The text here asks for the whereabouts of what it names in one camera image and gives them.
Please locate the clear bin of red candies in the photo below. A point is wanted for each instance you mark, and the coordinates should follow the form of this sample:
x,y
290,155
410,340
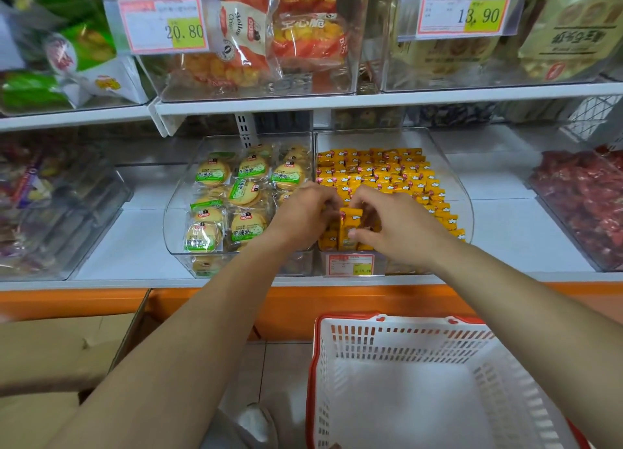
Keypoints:
x,y
574,210

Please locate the person's right thumb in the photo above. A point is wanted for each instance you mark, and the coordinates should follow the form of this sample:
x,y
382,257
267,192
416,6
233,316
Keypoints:
x,y
362,235

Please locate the brown cardboard box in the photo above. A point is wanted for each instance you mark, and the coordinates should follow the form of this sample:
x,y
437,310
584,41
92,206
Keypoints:
x,y
44,366

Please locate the clear bin of green packets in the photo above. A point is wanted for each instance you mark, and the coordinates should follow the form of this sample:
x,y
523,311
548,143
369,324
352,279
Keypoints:
x,y
58,44

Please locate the beige cookie packet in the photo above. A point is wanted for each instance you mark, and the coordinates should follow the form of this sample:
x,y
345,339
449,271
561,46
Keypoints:
x,y
574,30
448,57

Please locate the clear bin of orange packets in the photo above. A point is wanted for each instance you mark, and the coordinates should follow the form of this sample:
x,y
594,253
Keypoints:
x,y
253,81

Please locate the person's left forearm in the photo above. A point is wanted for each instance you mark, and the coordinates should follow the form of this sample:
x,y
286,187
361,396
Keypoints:
x,y
185,356

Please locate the green white snack packet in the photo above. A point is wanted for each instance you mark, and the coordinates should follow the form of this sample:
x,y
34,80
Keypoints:
x,y
92,59

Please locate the pile of red wrapped candies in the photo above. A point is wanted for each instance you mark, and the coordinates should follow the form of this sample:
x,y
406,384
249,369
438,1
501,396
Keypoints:
x,y
584,200

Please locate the white basket with red rim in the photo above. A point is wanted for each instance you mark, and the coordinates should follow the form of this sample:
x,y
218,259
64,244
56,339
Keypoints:
x,y
413,390

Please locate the clear bin of biscuits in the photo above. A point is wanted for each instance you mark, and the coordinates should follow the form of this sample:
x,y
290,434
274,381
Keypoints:
x,y
177,220

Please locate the pile of green-label biscuit packs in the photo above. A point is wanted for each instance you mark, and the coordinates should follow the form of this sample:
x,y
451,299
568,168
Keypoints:
x,y
228,195

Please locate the price tag on orange bin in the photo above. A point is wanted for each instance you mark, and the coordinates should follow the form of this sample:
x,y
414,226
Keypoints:
x,y
163,24

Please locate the grey shoe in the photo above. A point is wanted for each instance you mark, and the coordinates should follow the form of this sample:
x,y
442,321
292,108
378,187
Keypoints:
x,y
255,427

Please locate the pile of yellow candy packets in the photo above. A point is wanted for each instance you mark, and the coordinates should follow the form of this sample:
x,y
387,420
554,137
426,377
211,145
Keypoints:
x,y
389,171

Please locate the small red-framed price tag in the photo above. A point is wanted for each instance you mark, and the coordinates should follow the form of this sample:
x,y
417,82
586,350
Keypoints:
x,y
349,263

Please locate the orange shelf base panel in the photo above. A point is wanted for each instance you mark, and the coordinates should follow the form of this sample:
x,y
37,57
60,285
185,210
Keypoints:
x,y
301,312

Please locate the clear bin of yellow candies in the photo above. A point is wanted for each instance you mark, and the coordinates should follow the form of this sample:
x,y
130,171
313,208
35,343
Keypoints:
x,y
457,181

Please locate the pile of mixed colourful candies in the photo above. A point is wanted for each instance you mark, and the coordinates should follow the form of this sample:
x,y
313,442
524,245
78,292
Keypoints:
x,y
29,195

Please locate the white store shelf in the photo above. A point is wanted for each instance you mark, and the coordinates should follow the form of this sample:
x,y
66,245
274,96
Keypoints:
x,y
511,220

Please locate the row of dark packets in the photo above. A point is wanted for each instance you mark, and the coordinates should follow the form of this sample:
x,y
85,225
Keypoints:
x,y
455,114

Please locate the person's right forearm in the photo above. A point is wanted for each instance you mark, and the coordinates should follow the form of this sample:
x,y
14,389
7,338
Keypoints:
x,y
535,327

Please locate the price tag on beige bin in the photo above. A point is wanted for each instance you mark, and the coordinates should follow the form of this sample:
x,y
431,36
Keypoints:
x,y
465,6

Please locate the person's left fingers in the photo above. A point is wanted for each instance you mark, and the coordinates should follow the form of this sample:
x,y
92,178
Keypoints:
x,y
326,200

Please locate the clear bin of beige packets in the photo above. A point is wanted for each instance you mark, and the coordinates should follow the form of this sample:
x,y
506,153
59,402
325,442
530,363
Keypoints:
x,y
535,69

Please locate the person's left hand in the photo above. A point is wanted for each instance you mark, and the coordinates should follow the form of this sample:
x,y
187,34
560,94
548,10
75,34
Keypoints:
x,y
299,217

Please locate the yellow snack packet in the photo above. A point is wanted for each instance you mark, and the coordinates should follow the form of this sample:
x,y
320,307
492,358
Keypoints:
x,y
349,225

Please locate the large orange bread packet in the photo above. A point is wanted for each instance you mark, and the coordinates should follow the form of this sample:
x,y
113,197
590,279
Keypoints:
x,y
238,40

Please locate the person's right hand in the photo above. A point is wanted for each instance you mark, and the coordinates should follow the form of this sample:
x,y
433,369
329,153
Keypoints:
x,y
404,234

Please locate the clear bin of mixed candies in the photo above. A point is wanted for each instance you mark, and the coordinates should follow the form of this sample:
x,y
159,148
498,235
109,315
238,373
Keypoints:
x,y
87,220

